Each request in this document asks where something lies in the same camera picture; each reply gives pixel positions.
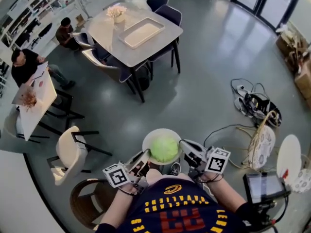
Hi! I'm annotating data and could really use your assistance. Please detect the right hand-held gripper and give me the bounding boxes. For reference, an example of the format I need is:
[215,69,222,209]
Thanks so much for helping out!
[179,139,231,179]

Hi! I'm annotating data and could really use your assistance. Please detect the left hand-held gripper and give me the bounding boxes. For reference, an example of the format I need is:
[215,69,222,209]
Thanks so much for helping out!
[102,149,152,195]

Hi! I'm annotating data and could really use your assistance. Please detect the green cabbage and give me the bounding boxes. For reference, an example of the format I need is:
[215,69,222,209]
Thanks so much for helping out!
[150,136,179,163]

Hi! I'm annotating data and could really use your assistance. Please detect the white round plate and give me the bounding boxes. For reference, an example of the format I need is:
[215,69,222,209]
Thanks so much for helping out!
[142,128,183,166]

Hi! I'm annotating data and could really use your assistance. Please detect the white rectangular tray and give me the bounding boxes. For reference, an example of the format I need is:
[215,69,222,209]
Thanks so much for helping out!
[118,17,165,50]

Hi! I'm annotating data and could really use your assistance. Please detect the person's left forearm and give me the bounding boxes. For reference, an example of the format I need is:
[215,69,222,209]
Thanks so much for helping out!
[98,185,140,232]

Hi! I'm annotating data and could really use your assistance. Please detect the person's right forearm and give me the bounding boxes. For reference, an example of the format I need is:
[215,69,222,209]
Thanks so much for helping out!
[200,173,247,215]

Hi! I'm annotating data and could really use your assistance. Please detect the person's leg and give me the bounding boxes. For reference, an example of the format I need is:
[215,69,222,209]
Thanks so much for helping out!
[145,168,172,185]

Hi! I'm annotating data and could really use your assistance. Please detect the person's lace-up sneaker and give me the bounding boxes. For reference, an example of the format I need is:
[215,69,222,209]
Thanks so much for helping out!
[169,162,182,176]

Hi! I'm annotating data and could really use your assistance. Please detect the person's dark printed shirt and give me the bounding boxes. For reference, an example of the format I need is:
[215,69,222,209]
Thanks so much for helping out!
[96,177,258,233]

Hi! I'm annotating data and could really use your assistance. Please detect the white power strip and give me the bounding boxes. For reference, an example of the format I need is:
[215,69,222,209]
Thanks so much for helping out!
[234,85,253,117]

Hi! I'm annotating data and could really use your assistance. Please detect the brown wooden round chair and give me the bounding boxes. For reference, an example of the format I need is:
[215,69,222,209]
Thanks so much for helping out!
[69,178,122,230]

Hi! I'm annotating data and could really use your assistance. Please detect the black tablet screen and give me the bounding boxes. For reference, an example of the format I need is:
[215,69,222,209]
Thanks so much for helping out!
[242,171,291,205]

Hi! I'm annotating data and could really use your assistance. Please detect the black equipment bag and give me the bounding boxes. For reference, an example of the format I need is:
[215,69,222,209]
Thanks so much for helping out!
[242,92,282,127]

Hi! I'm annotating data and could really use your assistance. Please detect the black round bin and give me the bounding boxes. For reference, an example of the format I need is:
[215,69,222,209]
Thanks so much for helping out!
[136,67,150,91]

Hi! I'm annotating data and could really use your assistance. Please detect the white round side table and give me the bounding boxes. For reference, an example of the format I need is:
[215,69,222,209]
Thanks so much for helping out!
[276,134,302,185]

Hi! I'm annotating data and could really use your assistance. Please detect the dark blue upholstered chair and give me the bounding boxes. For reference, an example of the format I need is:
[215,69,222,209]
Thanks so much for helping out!
[147,5,183,80]
[146,0,169,12]
[72,32,97,50]
[81,49,137,94]

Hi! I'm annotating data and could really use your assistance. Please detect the floral round cushion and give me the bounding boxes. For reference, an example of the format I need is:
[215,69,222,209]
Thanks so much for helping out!
[290,168,311,194]

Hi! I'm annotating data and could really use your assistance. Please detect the grey marble dining table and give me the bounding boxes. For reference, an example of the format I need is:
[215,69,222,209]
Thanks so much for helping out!
[86,1,184,103]

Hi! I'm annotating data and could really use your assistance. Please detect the white rectangular table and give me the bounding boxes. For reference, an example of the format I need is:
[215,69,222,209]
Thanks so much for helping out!
[11,67,86,144]

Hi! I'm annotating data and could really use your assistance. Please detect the dried reddish flower bunch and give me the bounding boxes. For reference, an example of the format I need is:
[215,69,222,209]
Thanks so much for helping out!
[20,87,37,113]

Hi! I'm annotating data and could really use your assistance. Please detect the white paper sheets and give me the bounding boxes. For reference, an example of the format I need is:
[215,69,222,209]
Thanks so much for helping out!
[31,61,49,80]

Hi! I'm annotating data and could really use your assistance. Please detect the pile of cardboard boxes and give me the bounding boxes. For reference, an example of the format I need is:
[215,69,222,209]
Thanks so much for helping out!
[276,23,311,99]

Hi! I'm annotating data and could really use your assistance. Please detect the pink flowers in white pot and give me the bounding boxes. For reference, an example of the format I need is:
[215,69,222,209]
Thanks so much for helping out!
[106,4,127,24]

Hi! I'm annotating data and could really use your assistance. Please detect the black office chair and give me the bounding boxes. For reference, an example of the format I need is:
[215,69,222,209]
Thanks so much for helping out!
[31,22,53,50]

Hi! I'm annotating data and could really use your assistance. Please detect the white shelving unit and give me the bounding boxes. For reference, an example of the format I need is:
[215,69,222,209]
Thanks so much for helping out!
[0,0,76,48]

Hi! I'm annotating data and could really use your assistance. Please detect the black floor cable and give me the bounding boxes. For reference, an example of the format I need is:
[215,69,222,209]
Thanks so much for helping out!
[203,124,256,148]

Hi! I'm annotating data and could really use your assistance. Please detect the cream chair black frame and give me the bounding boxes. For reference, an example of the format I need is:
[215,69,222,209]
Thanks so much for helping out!
[3,108,22,139]
[47,126,113,186]

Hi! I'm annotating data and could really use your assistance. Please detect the black camera rig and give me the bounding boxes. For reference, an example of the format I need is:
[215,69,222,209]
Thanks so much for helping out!
[245,198,290,233]

